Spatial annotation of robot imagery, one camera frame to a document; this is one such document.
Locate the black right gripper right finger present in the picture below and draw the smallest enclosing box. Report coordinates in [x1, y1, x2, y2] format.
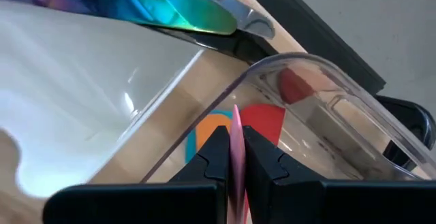
[242, 125, 436, 224]

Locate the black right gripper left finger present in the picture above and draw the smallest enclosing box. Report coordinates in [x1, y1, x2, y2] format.
[42, 125, 230, 224]

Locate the orange silicone brush clear handle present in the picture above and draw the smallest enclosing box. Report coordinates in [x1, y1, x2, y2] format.
[195, 112, 233, 152]

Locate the pink silicone spatula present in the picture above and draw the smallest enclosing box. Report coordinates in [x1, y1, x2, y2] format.
[228, 103, 247, 224]

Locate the red silicone spatula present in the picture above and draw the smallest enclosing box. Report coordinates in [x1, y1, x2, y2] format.
[239, 67, 317, 146]

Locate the white plastic bin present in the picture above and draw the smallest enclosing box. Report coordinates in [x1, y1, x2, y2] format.
[0, 0, 207, 199]

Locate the metal box grater black handle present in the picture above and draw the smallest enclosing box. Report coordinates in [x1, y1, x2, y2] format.
[374, 94, 436, 171]

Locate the black aluminium table frame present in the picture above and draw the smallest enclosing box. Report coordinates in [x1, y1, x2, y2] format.
[236, 0, 388, 96]

